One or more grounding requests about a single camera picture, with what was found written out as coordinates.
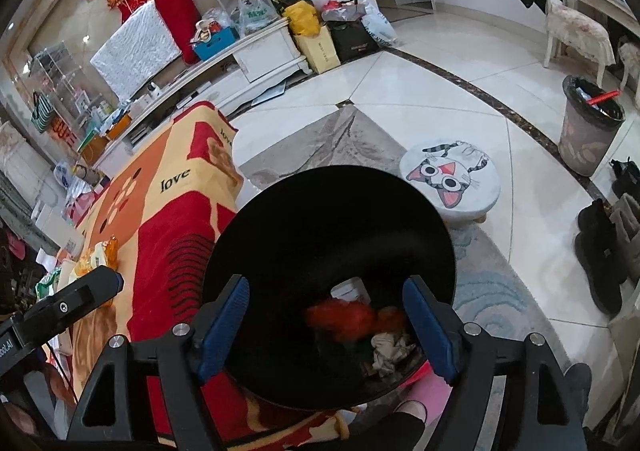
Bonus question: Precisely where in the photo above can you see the orange bread wrapper bag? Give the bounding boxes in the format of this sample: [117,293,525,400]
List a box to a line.
[73,237,119,278]

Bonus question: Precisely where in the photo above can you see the red wrapper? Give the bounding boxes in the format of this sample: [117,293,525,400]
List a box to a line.
[306,298,405,343]

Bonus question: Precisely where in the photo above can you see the white tissue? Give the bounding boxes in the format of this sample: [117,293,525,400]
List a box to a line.
[363,333,416,379]

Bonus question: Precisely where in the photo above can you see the black round trash bin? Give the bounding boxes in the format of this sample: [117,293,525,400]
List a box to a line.
[202,165,457,411]

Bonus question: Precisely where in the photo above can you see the pink slipper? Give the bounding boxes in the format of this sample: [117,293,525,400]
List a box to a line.
[395,372,451,426]

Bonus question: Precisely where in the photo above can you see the grey floor rug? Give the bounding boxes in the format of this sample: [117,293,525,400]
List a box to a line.
[238,104,572,451]

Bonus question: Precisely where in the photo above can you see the orange red patterned blanket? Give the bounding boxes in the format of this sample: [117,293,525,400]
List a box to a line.
[72,101,349,450]

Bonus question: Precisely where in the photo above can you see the cat face round stool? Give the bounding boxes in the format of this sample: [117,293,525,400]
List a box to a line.
[399,139,501,224]

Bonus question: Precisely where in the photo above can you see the black boots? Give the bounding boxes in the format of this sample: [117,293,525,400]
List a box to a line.
[574,198,627,319]

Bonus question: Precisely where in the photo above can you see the grey patterned waste basket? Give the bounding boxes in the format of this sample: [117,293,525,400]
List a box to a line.
[558,76,626,177]

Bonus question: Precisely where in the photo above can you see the white TV cabinet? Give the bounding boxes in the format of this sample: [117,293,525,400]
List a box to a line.
[93,18,311,177]

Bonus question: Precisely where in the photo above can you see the white cloth covered TV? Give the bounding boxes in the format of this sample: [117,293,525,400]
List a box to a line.
[90,0,181,101]

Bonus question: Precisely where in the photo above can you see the blue storage basket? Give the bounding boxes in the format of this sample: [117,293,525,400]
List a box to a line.
[192,27,239,61]

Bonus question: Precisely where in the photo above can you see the cream paper shopping bag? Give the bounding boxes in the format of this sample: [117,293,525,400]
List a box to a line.
[294,25,341,74]

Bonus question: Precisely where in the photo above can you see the black shopping bag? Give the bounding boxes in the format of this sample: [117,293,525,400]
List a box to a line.
[326,21,378,63]

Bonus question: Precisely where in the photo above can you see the white floral chair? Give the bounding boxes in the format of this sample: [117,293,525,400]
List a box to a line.
[542,0,615,87]

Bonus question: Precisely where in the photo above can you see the clear plastic bag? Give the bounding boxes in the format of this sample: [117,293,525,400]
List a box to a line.
[238,0,279,37]

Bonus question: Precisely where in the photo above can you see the red pillow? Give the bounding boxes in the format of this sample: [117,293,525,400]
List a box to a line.
[155,0,201,65]

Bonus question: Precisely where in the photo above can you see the yellow bag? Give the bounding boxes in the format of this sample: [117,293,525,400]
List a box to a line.
[283,0,321,37]

